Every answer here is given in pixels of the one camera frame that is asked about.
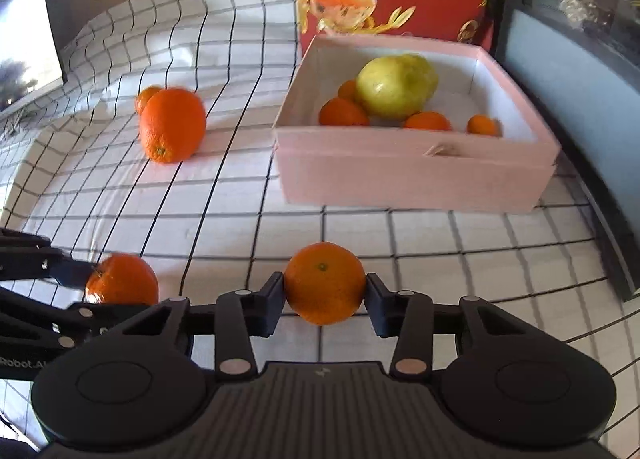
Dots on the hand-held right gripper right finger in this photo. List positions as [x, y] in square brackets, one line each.
[376, 304]

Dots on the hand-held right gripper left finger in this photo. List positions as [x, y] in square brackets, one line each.
[274, 300]

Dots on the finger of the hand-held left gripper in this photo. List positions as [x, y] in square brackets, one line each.
[55, 324]
[75, 274]

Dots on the small orange mandarin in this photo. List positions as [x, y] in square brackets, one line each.
[427, 121]
[483, 125]
[344, 114]
[125, 279]
[144, 99]
[325, 284]
[347, 89]

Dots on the pink cardboard box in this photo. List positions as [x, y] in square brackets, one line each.
[400, 174]

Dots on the large yellow-green pear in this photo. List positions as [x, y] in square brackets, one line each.
[397, 86]

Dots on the large navel orange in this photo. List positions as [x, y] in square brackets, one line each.
[172, 124]

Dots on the black flat screen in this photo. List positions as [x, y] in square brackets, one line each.
[25, 29]

